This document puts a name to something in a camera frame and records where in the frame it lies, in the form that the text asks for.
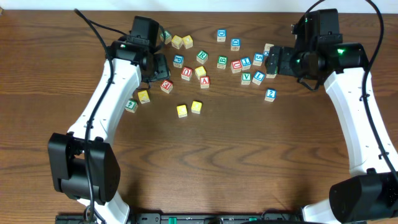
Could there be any green Z block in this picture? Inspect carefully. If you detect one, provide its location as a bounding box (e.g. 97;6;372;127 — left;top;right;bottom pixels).
160;30;172;45

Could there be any yellow block by A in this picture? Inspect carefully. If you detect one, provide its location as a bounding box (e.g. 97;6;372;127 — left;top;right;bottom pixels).
195;66;206;79

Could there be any green B block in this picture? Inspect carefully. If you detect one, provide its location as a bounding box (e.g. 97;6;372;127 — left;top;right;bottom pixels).
217;55;228;69

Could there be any green R block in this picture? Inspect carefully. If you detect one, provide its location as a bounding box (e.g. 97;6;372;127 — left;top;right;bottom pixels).
197;50;208;65

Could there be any yellow C block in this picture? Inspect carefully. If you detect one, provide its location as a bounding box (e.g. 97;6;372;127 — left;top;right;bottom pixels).
177;105;188;118

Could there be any blue D block top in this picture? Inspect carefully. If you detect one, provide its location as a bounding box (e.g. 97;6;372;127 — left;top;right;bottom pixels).
216;29;226;42

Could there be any green 4 block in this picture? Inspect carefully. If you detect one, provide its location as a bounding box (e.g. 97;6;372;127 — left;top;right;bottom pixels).
125;99;138;113

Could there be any red U block right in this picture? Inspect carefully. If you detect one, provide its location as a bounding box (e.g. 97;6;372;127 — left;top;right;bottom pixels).
231;60;243;73

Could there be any blue 2 block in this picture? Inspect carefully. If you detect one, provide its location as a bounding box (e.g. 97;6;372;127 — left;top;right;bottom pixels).
264;88;277;102

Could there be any blue I block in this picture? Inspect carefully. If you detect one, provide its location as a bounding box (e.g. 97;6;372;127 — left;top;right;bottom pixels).
241;57;252;71

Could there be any green V block right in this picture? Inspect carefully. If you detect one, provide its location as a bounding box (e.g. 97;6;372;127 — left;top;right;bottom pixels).
241;72;251;85

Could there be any red E block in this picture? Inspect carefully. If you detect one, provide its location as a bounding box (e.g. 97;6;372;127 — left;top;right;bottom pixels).
160;80;174;93

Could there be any green block under gripper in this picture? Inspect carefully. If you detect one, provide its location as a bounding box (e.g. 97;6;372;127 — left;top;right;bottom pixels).
266;67;278;78

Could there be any yellow O block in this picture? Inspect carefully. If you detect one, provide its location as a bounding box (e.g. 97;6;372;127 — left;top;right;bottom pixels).
191;101;203;114

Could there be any blue P block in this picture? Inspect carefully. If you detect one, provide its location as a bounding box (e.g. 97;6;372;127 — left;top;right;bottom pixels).
173;55;184;68

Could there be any yellow K block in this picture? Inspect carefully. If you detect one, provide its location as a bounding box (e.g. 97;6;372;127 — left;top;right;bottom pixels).
137;90;150;104

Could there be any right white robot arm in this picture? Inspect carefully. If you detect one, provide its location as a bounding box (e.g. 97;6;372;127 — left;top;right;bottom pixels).
264;42;397;223

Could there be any yellow block top left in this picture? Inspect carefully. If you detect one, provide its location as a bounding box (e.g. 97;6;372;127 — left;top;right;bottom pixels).
171;35;183;49

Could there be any blue 5 block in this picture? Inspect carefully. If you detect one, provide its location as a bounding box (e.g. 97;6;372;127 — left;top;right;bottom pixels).
252;53;264;66

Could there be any blue X block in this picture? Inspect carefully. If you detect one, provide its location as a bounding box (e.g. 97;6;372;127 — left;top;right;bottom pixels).
263;43;274;57

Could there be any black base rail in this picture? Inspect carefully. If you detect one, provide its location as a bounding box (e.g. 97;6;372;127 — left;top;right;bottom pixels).
55;211;312;224

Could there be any blue L block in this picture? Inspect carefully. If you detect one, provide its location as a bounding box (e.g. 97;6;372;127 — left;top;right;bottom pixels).
252;71;266;85

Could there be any red A block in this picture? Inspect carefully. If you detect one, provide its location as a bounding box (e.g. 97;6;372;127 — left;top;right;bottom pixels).
200;76;210;88

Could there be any yellow block top right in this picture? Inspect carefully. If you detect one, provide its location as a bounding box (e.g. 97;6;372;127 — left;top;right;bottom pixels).
182;35;193;49

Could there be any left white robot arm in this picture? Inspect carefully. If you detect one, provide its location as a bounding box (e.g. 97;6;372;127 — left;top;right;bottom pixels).
48;40;170;223

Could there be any red u block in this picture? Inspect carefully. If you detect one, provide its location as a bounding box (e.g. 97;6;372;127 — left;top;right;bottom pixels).
231;60;243;73
181;67;193;81

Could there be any blue d block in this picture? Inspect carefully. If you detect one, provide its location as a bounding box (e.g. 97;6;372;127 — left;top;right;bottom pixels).
231;38;241;51
216;29;226;42

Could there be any red U block left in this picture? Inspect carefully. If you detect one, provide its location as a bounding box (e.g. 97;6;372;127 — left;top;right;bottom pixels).
181;67;193;81

